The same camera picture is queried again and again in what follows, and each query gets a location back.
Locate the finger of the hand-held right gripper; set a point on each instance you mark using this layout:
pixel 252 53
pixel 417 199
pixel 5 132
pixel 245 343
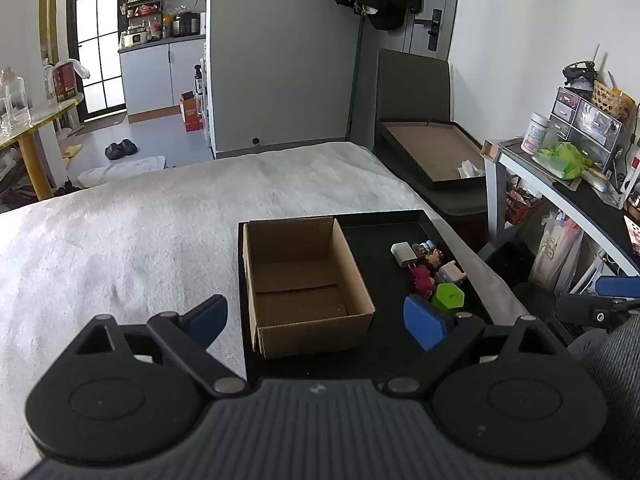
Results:
pixel 617 286

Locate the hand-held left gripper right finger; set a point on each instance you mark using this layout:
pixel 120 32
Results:
pixel 424 322

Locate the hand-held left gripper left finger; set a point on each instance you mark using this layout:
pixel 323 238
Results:
pixel 207 317

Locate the green hexagonal toy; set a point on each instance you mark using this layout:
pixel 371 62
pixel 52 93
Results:
pixel 448 297

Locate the magenta toy figure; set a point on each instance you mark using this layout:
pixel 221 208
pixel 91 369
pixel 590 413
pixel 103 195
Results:
pixel 422 280

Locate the brown-haired doll figurine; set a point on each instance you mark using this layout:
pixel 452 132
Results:
pixel 432 258

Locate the black tray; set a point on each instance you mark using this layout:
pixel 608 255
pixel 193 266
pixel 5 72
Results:
pixel 380 240

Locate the brown cardboard box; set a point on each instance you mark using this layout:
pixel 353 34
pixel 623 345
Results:
pixel 310 332

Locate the white and pink cube toy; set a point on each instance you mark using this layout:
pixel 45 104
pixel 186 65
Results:
pixel 449 274

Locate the white shopping bag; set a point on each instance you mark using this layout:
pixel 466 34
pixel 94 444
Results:
pixel 555 255

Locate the white charger plug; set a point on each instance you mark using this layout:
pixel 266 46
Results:
pixel 401 251

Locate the white desk with black top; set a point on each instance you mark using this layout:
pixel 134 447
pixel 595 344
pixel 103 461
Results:
pixel 595 205

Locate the person's grey trouser leg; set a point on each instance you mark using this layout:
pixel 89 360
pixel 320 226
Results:
pixel 617 380

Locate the black bag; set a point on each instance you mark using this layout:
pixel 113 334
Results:
pixel 510 262

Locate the red basket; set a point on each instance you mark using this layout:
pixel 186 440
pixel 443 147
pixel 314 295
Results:
pixel 522 206

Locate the green plastic bag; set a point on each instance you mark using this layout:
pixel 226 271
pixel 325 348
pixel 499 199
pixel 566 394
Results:
pixel 560 160

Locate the white tissue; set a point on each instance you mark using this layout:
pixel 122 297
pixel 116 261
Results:
pixel 470 169

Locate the clear drawer organizer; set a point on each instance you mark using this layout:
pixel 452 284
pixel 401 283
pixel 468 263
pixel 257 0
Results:
pixel 590 125

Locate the white floor towel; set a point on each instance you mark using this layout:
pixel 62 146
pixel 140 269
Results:
pixel 120 172

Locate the black shallow cardboard-lined box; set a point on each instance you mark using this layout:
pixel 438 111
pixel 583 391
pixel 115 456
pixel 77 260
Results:
pixel 430 150

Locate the pink-lidded jar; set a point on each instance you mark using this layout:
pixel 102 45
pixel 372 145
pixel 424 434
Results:
pixel 535 132

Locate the wicker basket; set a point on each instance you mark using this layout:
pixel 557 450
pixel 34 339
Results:
pixel 612 100

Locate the black slipper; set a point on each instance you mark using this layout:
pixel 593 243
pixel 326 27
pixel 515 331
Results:
pixel 114 151
pixel 128 146

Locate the red cardboard box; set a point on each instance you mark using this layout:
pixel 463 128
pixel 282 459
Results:
pixel 191 112

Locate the dark bundle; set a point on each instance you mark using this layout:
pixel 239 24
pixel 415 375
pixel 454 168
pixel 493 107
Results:
pixel 580 74

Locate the yellow slippers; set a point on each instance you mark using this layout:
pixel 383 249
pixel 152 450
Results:
pixel 70 151

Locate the glass table with yellow legs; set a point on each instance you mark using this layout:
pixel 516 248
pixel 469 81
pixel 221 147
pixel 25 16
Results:
pixel 35 160

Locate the dark bottle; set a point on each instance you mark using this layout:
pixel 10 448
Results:
pixel 199 80

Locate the grey chair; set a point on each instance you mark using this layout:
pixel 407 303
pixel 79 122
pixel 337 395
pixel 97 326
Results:
pixel 412 85

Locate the white kitchen cabinet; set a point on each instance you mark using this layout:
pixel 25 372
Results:
pixel 150 80

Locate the red and white bag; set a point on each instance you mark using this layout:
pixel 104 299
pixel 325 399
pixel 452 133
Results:
pixel 67 82

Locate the clear glass bottle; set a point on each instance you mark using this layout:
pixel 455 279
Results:
pixel 12 102

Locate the black kitchen appliance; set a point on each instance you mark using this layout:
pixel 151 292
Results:
pixel 187 23

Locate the black door lock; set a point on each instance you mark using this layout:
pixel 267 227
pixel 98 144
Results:
pixel 434 27

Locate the black-framed glass door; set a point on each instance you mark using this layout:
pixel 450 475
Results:
pixel 97 35

